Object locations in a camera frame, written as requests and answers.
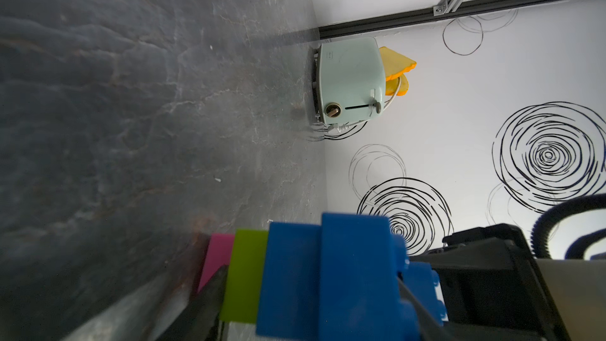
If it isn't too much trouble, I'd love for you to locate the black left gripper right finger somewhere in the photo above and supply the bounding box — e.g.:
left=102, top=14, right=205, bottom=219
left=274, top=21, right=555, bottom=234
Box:
left=397, top=278, right=455, bottom=341

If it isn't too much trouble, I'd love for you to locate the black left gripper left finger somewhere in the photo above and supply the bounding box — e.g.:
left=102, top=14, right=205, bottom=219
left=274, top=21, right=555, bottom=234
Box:
left=158, top=265, right=228, bottom=341

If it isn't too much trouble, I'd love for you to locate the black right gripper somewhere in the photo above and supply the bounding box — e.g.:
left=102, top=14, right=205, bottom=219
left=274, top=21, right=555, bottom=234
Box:
left=411, top=224, right=570, bottom=340

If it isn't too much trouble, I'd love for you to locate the lime green long lego brick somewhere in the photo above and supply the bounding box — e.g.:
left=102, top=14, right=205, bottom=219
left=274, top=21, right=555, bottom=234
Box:
left=219, top=229, right=269, bottom=325

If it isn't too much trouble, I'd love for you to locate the small blue square lego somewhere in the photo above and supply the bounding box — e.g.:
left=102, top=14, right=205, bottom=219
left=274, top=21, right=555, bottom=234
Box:
left=402, top=262, right=448, bottom=326

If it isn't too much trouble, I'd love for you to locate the blue long lego brick front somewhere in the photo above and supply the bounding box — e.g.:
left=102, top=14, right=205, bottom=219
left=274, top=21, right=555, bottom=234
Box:
left=318, top=213, right=421, bottom=340

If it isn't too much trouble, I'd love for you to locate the blue long lego brick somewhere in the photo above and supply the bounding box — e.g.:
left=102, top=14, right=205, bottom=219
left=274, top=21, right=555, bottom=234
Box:
left=256, top=222, right=321, bottom=340
left=318, top=213, right=421, bottom=340

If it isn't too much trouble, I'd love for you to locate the pink square lego brick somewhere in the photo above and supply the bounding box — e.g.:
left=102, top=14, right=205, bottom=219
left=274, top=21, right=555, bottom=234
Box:
left=197, top=234, right=235, bottom=294

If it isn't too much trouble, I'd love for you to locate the orange toast slice right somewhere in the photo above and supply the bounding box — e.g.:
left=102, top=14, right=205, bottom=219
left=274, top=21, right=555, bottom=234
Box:
left=385, top=75, right=410, bottom=97

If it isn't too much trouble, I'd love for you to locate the mint green toaster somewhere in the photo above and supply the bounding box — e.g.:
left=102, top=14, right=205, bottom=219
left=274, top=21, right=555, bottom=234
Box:
left=315, top=37, right=386, bottom=126

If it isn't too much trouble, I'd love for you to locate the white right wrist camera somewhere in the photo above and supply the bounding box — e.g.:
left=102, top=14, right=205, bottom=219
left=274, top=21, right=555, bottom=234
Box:
left=537, top=259, right=605, bottom=340

